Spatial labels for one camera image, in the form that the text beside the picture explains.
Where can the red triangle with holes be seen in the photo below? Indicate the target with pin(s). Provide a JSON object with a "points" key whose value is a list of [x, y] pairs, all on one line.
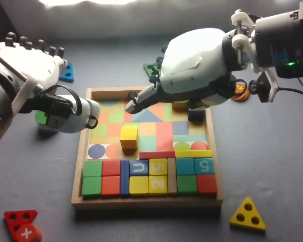
{"points": [[7, 214]]}

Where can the yellow triangle with holes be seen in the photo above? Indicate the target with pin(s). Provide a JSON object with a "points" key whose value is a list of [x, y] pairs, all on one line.
{"points": [[247, 215]]}

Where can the green triangle with holes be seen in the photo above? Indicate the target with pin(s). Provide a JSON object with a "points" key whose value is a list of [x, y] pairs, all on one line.
{"points": [[147, 67]]}

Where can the yellow cube block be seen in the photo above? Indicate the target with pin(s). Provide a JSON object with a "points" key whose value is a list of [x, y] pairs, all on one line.
{"points": [[128, 136]]}

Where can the white draped cloth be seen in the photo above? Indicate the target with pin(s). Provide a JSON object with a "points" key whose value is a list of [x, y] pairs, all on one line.
{"points": [[141, 17]]}

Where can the stack of coloured rings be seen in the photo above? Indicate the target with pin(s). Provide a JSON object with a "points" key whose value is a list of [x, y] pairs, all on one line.
{"points": [[41, 119]]}

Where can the dark blue cube block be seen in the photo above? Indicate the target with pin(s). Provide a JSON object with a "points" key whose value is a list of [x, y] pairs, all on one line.
{"points": [[196, 114]]}

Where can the grey table cloth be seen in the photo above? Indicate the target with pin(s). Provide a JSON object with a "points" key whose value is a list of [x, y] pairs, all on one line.
{"points": [[255, 164]]}

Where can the red cylinder with white cross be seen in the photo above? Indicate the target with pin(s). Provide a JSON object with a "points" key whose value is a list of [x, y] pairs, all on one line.
{"points": [[35, 236]]}

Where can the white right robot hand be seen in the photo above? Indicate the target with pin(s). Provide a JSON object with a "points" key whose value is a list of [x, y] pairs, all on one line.
{"points": [[192, 65]]}

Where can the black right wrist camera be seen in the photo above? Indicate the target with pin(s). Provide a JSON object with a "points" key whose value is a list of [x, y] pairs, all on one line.
{"points": [[263, 87]]}

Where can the wooden puzzle tray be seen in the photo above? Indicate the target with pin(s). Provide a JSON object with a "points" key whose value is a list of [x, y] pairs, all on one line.
{"points": [[146, 203]]}

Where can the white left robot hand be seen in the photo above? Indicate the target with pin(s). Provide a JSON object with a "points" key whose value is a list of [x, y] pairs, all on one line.
{"points": [[35, 63]]}

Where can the blue triangle with holes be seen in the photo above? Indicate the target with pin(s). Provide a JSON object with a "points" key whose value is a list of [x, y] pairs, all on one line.
{"points": [[70, 76]]}

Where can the orange swirl cookie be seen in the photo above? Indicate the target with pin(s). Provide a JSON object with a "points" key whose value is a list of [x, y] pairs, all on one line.
{"points": [[243, 94]]}

